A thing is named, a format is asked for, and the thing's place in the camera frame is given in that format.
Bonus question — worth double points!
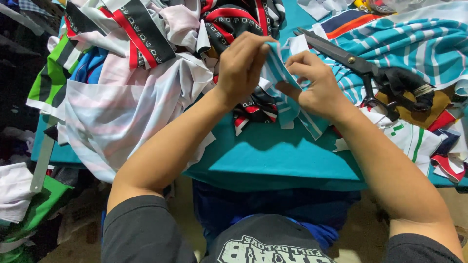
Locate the person's right hand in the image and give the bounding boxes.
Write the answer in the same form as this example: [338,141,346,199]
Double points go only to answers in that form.
[275,50,343,121]

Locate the person's left hand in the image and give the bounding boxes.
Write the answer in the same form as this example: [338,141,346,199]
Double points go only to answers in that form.
[216,31,278,109]

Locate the teal white striped fabric piece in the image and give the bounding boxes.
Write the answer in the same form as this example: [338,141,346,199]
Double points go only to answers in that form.
[259,35,331,141]

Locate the large black tailor scissors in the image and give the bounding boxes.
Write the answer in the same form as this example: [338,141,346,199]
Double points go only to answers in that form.
[293,27,436,122]

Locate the black red patterned fabric heap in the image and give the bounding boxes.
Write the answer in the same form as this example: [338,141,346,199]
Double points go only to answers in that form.
[64,0,286,136]

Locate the navy orange white fabric piece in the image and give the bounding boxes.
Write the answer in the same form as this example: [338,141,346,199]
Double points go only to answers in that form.
[312,9,384,41]

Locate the teal table cloth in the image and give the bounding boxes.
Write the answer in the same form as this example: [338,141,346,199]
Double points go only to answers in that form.
[31,0,468,193]

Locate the white fabric scrap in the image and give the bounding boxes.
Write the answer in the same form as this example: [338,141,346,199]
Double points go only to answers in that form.
[297,0,354,21]

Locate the mustard brown fabric piece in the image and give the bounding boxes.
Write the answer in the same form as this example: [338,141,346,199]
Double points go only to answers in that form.
[376,88,454,130]

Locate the white green striped fabric piece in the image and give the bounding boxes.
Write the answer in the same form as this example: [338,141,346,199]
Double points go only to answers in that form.
[333,108,444,177]

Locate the large teal striped fabric sheet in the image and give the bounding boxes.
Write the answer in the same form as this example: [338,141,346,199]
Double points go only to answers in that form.
[311,3,468,106]

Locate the pale pink white fabric piece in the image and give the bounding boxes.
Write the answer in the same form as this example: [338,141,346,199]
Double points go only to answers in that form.
[57,51,217,184]

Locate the person's blue shorts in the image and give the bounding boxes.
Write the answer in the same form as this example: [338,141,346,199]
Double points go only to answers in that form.
[192,180,362,253]

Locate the heap of fabric scraps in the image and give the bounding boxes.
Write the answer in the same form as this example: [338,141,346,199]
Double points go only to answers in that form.
[426,88,468,183]

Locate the blue fabric piece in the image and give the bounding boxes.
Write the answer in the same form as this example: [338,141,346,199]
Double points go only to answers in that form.
[70,47,109,85]

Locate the person's black printed shirt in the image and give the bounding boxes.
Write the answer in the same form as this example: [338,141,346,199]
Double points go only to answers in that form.
[101,195,465,263]

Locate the green black white fabric piece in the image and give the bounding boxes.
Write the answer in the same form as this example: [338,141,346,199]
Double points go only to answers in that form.
[26,35,88,121]

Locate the metal ruler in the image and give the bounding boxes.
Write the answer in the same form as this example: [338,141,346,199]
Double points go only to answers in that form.
[29,116,59,193]

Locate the pile of fabric on floor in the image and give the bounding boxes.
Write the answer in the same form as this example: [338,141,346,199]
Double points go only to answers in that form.
[0,161,74,263]

